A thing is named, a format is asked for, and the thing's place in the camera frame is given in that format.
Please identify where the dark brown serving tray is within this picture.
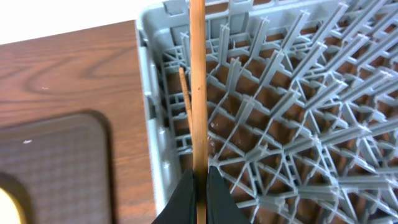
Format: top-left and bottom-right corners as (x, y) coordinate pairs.
(1, 110), (116, 223)

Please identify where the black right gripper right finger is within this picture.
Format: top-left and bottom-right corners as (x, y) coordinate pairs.
(206, 166), (250, 224)

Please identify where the grey dishwasher rack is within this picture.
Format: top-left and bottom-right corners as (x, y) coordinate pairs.
(135, 0), (398, 224)

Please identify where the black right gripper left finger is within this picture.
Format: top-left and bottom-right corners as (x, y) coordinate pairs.
(152, 169), (197, 224)

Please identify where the yellow plate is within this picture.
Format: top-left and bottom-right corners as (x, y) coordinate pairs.
(1, 189), (25, 224)

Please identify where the wooden chopstick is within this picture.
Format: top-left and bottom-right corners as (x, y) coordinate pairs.
(189, 0), (208, 224)
(178, 67), (193, 134)

